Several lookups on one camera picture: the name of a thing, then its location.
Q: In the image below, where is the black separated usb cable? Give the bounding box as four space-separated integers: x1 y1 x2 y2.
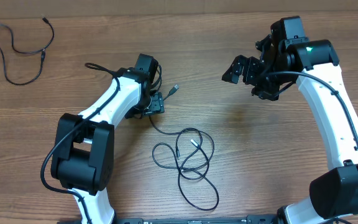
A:
0 17 55 86

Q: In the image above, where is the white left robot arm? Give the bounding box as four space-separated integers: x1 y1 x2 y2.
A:
45 54 165 223

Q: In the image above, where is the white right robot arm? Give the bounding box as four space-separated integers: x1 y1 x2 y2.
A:
222 16 358 224

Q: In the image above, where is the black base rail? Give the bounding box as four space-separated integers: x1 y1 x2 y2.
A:
108 215 285 224

